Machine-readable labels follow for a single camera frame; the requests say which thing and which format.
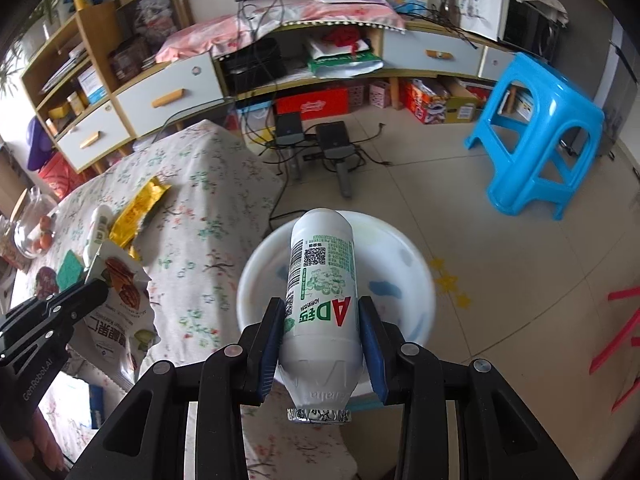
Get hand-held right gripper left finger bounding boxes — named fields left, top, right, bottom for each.
left=65, top=297, right=286, bottom=480

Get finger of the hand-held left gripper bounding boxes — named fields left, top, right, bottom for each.
left=0, top=279, right=110, bottom=335
left=0, top=322, right=76, bottom=367

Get red bag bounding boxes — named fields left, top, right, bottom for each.
left=37, top=152, right=86, bottom=201

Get white plastic basin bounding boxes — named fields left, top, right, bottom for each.
left=236, top=210, right=437, bottom=408

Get red plastic strips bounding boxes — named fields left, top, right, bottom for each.
left=590, top=287, right=640, bottom=411

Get black box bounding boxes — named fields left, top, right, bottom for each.
left=220, top=37, right=288, bottom=96

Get gold snack wrapper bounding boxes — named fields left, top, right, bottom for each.
left=109, top=176, right=172, bottom=261

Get white green-label drink bottle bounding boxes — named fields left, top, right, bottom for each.
left=82, top=205, right=115, bottom=273
left=277, top=208, right=363, bottom=423

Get green white bag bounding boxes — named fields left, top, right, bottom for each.
left=306, top=50, right=385, bottom=80

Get red box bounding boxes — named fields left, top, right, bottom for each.
left=275, top=87, right=351, bottom=121

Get blue plastic stool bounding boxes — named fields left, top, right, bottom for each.
left=464, top=52, right=606, bottom=221

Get purple plastic object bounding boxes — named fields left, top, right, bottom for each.
left=25, top=115, right=53, bottom=171

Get person's left hand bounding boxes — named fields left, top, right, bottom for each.
left=32, top=400, right=68, bottom=473

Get picture frame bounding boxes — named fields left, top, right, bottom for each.
left=117, top=0, right=183, bottom=41

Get white nut snack bag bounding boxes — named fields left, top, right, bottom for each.
left=82, top=241, right=162, bottom=391

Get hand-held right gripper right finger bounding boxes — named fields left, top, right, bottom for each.
left=357, top=296, right=568, bottom=480

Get grey drawer wooden handle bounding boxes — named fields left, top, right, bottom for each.
left=56, top=100, right=136, bottom=173
left=382, top=27, right=486, bottom=78
left=114, top=52, right=226, bottom=138

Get seed jar red label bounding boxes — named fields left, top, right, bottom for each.
left=0, top=217, right=23, bottom=268

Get black device on stand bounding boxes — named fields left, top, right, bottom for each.
left=316, top=121, right=358, bottom=198
left=274, top=112, right=306, bottom=181

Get yellow green sponge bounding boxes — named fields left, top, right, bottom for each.
left=56, top=251, right=87, bottom=292

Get pink cloth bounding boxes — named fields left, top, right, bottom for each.
left=156, top=0, right=406, bottom=63

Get floral tablecloth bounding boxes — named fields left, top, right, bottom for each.
left=10, top=120, right=361, bottom=480

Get white microwave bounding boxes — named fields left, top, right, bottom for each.
left=460, top=0, right=563, bottom=58

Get glass jar with handle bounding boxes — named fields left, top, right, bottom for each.
left=14, top=187, right=60, bottom=260

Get red cloth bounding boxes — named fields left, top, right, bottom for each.
left=322, top=27, right=371, bottom=56

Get colourful cardboard box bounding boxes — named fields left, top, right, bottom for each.
left=405, top=77, right=481, bottom=125

